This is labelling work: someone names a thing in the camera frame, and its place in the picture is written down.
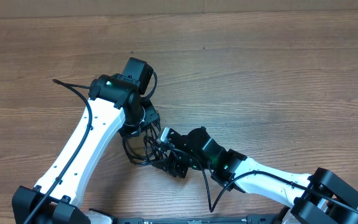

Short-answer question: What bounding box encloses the black USB cable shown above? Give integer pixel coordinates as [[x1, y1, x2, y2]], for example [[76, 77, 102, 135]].
[[143, 124, 173, 166], [122, 119, 170, 167]]

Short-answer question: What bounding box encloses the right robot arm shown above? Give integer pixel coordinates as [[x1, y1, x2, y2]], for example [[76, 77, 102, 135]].
[[154, 127, 358, 223]]

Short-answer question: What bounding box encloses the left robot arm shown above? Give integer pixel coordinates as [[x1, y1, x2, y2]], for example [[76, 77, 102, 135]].
[[12, 57, 159, 224]]

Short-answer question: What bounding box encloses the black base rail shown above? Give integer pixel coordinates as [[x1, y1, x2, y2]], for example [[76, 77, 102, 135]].
[[87, 210, 291, 224]]

